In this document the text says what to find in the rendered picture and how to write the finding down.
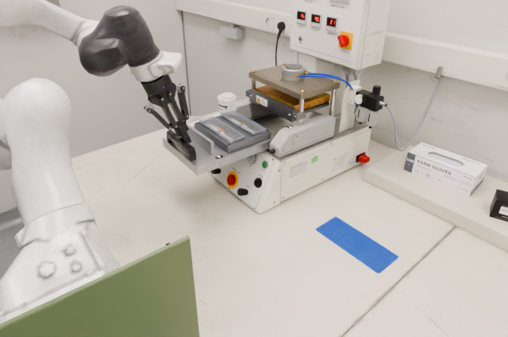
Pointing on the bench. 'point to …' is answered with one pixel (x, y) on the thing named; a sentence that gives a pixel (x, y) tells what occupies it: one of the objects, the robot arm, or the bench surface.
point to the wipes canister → (225, 100)
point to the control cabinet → (342, 19)
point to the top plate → (296, 80)
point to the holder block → (234, 142)
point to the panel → (243, 175)
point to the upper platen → (297, 99)
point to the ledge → (443, 198)
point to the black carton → (500, 205)
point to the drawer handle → (181, 144)
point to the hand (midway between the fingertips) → (183, 132)
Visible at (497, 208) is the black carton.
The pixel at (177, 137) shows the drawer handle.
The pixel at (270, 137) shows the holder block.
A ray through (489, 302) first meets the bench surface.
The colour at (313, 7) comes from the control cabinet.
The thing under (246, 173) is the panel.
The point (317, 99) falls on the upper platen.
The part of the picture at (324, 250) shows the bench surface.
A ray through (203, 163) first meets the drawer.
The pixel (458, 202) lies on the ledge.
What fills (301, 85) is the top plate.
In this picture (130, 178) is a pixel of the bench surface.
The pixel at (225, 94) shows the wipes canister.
